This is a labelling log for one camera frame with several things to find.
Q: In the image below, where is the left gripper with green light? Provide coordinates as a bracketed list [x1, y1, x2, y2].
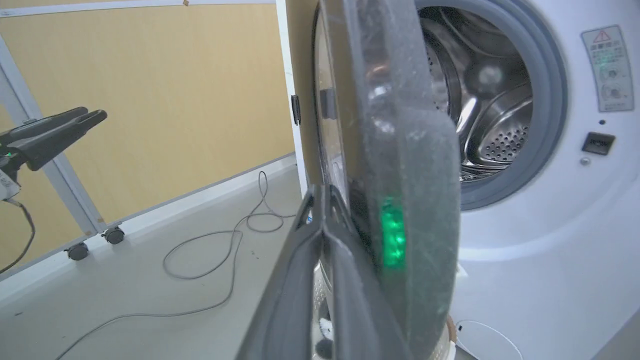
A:
[0, 106, 108, 202]

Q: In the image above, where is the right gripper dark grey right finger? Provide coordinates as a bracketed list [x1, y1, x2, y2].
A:
[326, 185, 416, 360]

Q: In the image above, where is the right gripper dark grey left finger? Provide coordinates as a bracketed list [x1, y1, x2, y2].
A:
[235, 185, 327, 360]

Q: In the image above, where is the dark grey washing machine door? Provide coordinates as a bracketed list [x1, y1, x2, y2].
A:
[312, 0, 462, 360]

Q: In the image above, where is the white washing machine body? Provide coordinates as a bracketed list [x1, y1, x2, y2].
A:
[413, 0, 640, 360]

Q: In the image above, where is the grey rubber door gasket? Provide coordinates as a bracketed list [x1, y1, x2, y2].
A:
[414, 0, 569, 212]

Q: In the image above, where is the black door latch slot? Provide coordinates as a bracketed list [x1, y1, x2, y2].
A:
[581, 131, 617, 156]

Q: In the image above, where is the black caster wheel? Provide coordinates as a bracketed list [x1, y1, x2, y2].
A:
[66, 242, 91, 262]
[102, 226, 126, 246]

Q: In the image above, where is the round white filter cover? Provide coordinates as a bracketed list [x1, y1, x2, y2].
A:
[454, 319, 524, 360]

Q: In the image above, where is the stainless steel drum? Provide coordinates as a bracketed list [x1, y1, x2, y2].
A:
[419, 6, 534, 184]

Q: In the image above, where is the warning sticker with red triangle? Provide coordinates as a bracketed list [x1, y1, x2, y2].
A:
[580, 24, 635, 113]

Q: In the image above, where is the grey cable on floor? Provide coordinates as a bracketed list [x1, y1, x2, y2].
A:
[54, 170, 297, 360]

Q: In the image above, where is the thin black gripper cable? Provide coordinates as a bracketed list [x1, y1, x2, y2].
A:
[0, 198, 37, 275]

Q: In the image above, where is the yellow partition panel grey frame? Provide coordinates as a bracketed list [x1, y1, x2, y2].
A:
[0, 0, 297, 297]

